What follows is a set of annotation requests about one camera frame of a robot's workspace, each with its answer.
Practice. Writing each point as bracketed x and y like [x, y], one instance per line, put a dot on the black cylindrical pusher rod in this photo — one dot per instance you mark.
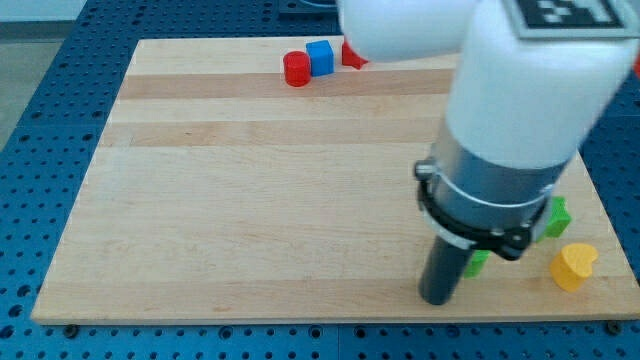
[444, 268]

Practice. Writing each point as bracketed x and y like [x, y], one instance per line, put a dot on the silver flange with black clamp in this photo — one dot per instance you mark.
[476, 204]

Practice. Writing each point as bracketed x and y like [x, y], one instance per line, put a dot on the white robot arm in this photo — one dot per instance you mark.
[532, 79]

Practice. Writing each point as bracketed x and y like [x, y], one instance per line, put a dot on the green block behind rod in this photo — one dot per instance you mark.
[476, 263]

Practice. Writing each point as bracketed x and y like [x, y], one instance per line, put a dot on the green star block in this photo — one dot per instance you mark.
[558, 220]

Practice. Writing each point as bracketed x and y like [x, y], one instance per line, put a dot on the yellow heart block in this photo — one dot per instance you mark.
[572, 266]

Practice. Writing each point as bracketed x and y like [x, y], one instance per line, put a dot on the red star block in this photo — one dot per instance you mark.
[350, 58]

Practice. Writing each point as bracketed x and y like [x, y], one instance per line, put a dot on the fiducial marker tag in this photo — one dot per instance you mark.
[572, 19]

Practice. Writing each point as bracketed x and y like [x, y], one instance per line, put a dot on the blue cube block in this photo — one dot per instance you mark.
[321, 56]

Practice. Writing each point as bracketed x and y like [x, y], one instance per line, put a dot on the red cylinder block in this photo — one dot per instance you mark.
[297, 68]

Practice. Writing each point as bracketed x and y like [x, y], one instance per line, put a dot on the wooden board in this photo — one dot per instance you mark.
[218, 194]

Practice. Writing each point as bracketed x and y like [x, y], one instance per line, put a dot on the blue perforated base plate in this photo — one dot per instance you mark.
[43, 164]

